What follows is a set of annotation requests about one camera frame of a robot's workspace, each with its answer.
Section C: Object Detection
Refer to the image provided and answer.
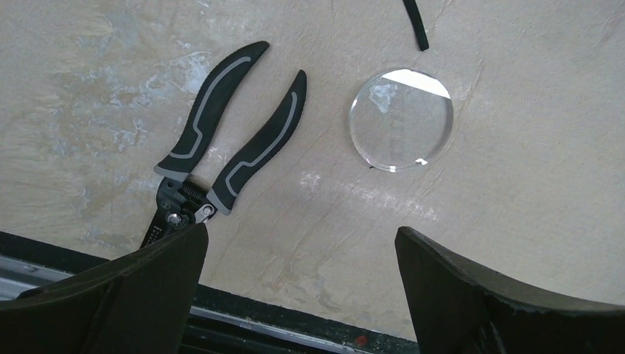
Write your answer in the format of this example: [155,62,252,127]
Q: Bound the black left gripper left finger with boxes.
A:
[1,225,209,353]

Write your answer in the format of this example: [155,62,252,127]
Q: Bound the clear round disc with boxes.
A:
[348,69,454,173]

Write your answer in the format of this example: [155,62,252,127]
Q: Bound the black handled pliers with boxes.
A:
[141,41,307,247]

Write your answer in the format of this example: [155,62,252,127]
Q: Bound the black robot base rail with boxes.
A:
[0,230,421,354]

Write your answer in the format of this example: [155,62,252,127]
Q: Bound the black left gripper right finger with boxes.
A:
[394,226,624,353]

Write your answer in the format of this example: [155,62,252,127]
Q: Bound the yellow tape measure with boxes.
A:
[402,0,430,52]

